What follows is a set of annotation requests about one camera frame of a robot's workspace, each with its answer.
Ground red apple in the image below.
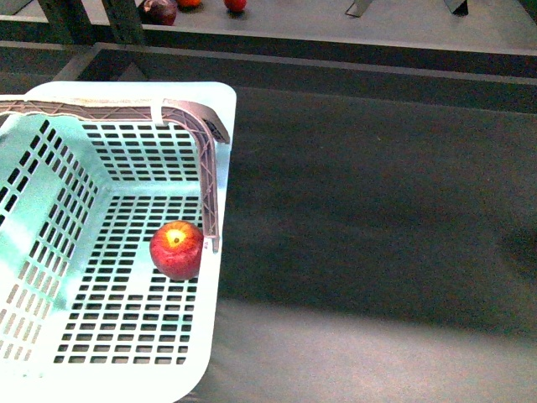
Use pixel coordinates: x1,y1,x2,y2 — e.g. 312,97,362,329
149,220,204,280

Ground light blue plastic basket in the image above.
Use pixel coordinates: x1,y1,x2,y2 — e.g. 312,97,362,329
1,81,237,402

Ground red fruit on shelf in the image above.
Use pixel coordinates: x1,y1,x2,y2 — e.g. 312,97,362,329
224,0,248,13

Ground dark purple fruit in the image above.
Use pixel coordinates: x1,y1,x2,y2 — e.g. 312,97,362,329
138,0,178,26

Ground orange fruit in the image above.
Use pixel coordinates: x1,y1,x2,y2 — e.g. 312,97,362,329
177,0,201,8

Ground white tape on handle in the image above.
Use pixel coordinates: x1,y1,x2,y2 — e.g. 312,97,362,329
150,105,164,126

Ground grey metal shelf frame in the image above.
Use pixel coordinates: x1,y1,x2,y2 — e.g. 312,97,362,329
1,16,536,114

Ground metal bracket left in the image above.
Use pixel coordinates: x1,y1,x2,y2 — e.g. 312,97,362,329
345,0,373,18

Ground metal bracket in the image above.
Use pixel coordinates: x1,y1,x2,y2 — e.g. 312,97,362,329
345,0,373,18
444,0,469,16

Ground metal bracket right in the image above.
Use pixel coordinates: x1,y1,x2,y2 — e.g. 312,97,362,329
444,0,469,16

